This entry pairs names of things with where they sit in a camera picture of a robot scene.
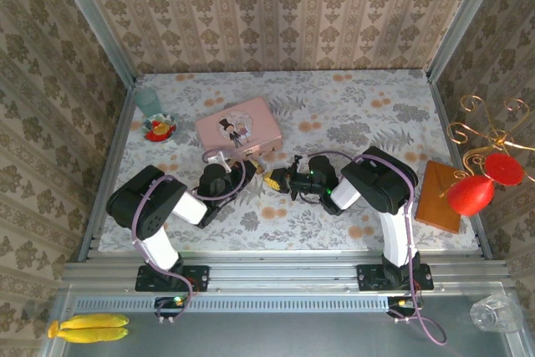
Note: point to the pink illustrated tin box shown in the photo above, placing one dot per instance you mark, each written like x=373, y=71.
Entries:
x=238, y=127

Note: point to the red round disc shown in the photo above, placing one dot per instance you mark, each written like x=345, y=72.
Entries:
x=505, y=169

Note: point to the clear faceted glass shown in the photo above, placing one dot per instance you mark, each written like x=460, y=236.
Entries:
x=495, y=314

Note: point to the red oval ball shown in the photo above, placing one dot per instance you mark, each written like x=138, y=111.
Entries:
x=470, y=196

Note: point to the colourful patterned small bowl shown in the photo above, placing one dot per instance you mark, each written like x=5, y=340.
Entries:
x=160, y=128

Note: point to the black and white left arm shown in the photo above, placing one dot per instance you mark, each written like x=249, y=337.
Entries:
x=142, y=202

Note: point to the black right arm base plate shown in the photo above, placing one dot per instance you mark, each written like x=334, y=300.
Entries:
x=368, y=277

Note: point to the aluminium frame corner post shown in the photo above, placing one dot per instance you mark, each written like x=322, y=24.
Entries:
x=96, y=22
x=464, y=18

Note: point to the brown wooden board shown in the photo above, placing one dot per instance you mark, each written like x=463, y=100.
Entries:
x=436, y=194

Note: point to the yellow toy banana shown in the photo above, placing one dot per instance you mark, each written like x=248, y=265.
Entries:
x=96, y=320
x=88, y=334

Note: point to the aluminium front frame rail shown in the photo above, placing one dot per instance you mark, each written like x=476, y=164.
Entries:
x=280, y=267

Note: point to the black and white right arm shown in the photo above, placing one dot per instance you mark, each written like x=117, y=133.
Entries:
x=384, y=181

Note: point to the black connector box orange plug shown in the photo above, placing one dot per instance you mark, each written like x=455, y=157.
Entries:
x=401, y=306

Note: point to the teal translucent cup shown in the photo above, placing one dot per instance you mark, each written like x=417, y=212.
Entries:
x=147, y=101

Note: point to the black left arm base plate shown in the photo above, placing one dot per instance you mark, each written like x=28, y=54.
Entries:
x=200, y=277

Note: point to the black connector box green light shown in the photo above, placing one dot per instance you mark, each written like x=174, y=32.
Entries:
x=169, y=304

